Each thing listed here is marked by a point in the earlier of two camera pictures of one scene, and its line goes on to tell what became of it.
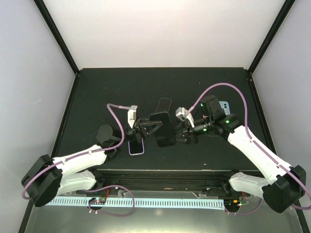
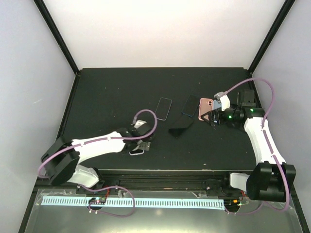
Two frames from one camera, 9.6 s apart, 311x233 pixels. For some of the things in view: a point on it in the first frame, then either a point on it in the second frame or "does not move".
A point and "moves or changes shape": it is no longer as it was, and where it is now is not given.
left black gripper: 140,132 -> 145,145
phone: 164,134 moves or changes shape
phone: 164,106 does not move
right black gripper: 188,132 -> 221,121
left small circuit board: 100,200 does not move
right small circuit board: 232,204 does not move
